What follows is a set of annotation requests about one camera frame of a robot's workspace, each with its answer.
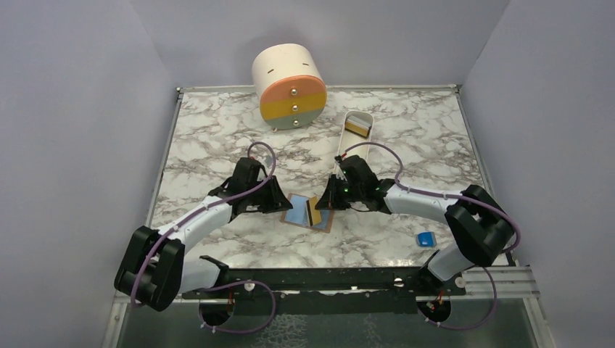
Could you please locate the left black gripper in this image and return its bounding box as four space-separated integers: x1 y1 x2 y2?
246 175 294 214

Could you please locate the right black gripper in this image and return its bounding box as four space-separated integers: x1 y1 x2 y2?
315 174 363 211

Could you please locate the gold credit card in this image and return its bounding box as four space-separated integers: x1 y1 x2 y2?
305 196 322 227

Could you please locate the brown leather card holder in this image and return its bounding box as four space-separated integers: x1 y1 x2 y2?
281 194 334 233

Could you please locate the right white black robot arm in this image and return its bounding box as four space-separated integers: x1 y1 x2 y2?
315 155 514 295

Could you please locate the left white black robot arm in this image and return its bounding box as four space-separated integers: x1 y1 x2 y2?
114 157 292 312

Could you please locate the cards stack in tray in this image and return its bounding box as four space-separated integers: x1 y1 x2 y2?
344 115 372 139

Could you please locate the long white oval tray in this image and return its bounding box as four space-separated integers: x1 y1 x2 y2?
334 110 375 176

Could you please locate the small blue object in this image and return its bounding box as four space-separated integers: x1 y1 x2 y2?
416 231 437 248

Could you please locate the round drawer cabinet orange yellow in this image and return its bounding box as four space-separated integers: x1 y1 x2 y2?
252 43 327 130

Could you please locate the aluminium table frame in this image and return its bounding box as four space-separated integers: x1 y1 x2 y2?
117 82 553 347

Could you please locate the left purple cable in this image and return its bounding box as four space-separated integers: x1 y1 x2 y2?
131 141 278 335

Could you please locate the purple cable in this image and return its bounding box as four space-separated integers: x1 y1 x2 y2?
336 141 522 331
131 141 278 335

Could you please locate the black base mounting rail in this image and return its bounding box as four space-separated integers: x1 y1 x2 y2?
181 267 466 316

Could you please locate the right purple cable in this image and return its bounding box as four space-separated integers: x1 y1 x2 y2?
336 141 522 331

